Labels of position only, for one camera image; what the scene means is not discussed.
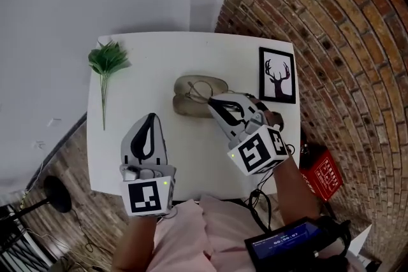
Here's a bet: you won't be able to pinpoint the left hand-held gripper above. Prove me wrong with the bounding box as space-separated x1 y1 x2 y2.
119 113 178 218

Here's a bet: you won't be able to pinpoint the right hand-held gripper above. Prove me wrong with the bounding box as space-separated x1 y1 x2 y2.
207 92 290 176

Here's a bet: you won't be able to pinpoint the thin-framed glasses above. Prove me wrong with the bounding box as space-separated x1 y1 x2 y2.
186 80 215 105

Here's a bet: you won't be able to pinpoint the beige glasses case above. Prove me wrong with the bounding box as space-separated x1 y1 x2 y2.
172 74 230 119

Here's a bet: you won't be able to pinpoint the person's left forearm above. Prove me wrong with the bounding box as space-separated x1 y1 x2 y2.
111 215 159 272

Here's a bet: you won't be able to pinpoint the person's right forearm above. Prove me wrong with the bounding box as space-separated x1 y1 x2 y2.
271 155 321 227

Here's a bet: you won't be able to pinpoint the person's right hand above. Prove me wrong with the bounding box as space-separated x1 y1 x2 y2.
256 99 284 133

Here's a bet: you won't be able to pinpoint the black-framed deer picture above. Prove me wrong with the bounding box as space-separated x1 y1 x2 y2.
258 47 297 104

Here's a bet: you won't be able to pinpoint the black round-base stand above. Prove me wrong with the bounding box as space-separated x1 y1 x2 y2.
0 175 73 224

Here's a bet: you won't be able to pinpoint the green artificial leaf sprig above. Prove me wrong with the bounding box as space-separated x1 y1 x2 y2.
87 40 133 132

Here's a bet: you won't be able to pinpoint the person's pink clothing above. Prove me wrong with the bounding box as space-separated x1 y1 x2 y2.
145 195 367 272

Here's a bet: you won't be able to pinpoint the red box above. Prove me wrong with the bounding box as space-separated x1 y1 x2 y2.
298 142 344 203

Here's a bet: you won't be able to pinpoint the black forearm-mounted screen device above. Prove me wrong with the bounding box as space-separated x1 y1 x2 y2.
244 215 352 272

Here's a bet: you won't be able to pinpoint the black cable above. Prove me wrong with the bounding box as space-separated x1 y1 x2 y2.
247 168 296 232

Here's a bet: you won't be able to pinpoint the black wire rack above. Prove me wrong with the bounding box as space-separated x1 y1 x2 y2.
0 203 52 272

